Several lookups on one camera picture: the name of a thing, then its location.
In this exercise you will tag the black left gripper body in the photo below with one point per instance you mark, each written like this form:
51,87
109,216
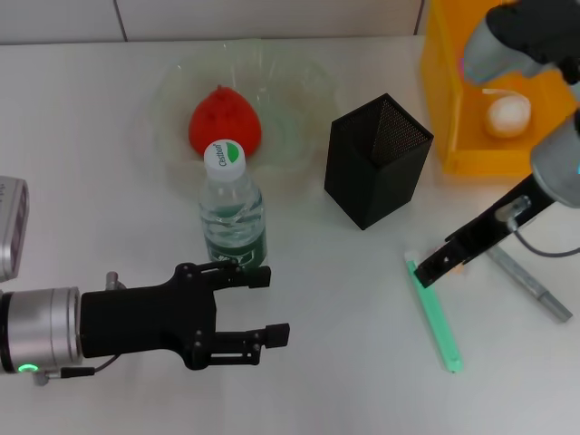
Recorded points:
145,321

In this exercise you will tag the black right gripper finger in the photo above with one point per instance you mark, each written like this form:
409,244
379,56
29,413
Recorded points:
437,267

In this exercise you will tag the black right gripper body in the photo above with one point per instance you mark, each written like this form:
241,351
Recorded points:
485,235

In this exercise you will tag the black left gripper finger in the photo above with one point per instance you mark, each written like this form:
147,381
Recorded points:
254,277
276,335

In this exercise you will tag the grey silver pen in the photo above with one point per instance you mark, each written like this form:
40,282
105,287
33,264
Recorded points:
530,285

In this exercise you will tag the clear green-label water bottle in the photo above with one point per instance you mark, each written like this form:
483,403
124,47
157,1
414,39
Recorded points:
233,213

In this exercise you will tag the white paper ball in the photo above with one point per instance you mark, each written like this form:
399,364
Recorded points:
507,115

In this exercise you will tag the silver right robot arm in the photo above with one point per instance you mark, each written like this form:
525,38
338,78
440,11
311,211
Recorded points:
557,167

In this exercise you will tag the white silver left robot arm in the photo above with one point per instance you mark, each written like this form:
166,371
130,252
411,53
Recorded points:
41,331

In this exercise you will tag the beige barcode eraser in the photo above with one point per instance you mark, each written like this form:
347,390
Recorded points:
458,270

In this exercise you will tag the black mesh pen holder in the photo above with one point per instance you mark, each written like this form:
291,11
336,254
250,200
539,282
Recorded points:
362,181

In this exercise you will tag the red-orange toy fruit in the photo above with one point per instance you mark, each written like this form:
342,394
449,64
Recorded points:
222,118

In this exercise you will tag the clear wavy fruit plate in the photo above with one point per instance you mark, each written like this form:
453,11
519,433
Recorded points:
294,90

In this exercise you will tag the yellow plastic bin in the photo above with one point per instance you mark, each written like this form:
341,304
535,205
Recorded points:
441,90

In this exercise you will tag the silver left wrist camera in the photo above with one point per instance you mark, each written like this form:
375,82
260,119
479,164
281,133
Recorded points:
11,226

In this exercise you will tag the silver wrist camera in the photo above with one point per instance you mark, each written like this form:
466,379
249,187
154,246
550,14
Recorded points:
11,226
485,50

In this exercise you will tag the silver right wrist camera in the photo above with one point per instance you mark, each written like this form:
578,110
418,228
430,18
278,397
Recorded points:
485,50

